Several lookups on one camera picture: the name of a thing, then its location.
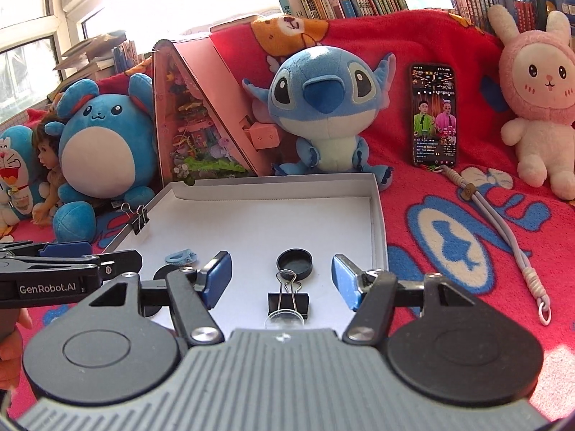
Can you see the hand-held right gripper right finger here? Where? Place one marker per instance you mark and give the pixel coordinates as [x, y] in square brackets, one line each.
[346, 283]

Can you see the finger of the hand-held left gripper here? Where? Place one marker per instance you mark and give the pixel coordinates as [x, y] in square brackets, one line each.
[65, 249]
[121, 261]

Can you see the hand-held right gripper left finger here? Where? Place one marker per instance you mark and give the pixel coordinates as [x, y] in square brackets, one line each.
[218, 278]

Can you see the black disc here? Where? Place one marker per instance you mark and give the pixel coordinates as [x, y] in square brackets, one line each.
[164, 273]

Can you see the light blue clip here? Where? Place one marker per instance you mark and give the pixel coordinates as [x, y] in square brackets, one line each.
[177, 258]

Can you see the large black round lid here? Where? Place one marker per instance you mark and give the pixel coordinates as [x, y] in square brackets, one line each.
[294, 271]

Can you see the black binder clip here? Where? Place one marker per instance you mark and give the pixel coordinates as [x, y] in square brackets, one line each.
[287, 301]
[141, 222]

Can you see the clear plastic dome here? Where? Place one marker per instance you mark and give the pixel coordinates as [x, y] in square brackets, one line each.
[283, 321]

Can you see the shallow white cardboard box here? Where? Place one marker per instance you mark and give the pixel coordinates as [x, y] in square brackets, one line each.
[269, 220]

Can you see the person's left hand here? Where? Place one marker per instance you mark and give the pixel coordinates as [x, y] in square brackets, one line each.
[11, 354]

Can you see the brown-haired doll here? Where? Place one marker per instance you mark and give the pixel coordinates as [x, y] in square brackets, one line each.
[45, 152]

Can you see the blue robot cat plush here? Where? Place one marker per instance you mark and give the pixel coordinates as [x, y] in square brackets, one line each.
[13, 161]

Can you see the round blue plush toy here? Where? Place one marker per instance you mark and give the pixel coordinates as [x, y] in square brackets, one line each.
[99, 152]

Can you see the small pink cube figure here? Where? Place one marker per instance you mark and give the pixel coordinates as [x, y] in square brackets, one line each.
[263, 137]

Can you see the blue big-eared alien plush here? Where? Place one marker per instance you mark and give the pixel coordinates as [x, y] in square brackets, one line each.
[323, 98]

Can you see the black smartphone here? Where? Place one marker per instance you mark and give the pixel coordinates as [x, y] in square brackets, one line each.
[433, 116]

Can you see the pink triangular toy house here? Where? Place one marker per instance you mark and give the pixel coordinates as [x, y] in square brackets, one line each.
[224, 81]

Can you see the stack of papers and books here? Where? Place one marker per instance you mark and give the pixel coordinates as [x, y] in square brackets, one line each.
[90, 49]

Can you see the window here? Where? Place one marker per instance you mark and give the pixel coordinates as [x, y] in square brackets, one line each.
[67, 9]

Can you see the pink rabbit plush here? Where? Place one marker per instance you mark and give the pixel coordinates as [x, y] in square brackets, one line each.
[539, 72]

